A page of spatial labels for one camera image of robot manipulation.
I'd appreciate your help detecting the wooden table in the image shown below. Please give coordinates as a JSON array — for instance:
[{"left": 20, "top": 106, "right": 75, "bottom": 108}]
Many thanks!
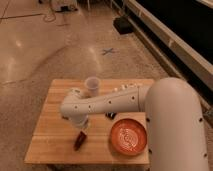
[{"left": 25, "top": 79, "right": 149, "bottom": 165}]

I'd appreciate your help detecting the black white striped block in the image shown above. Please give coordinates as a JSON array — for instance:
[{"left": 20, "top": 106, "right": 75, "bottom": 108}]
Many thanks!
[{"left": 105, "top": 112, "right": 117, "bottom": 120}]

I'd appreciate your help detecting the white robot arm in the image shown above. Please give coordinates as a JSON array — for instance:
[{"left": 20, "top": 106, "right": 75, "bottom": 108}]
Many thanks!
[{"left": 60, "top": 77, "right": 210, "bottom": 171}]

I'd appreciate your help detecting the orange patterned bowl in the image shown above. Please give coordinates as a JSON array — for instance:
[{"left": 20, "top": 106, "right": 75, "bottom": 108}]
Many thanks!
[{"left": 109, "top": 118, "right": 147, "bottom": 156}]

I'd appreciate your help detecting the black box on floor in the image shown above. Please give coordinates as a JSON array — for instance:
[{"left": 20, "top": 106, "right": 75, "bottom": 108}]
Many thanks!
[{"left": 113, "top": 17, "right": 133, "bottom": 35}]

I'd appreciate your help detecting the white equipment on floor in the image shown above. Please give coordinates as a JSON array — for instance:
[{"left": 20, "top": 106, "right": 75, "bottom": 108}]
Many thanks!
[{"left": 50, "top": 0, "right": 78, "bottom": 12}]

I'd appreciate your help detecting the long white black counter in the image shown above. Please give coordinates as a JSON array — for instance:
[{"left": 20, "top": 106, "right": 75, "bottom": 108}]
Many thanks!
[{"left": 109, "top": 0, "right": 213, "bottom": 90}]

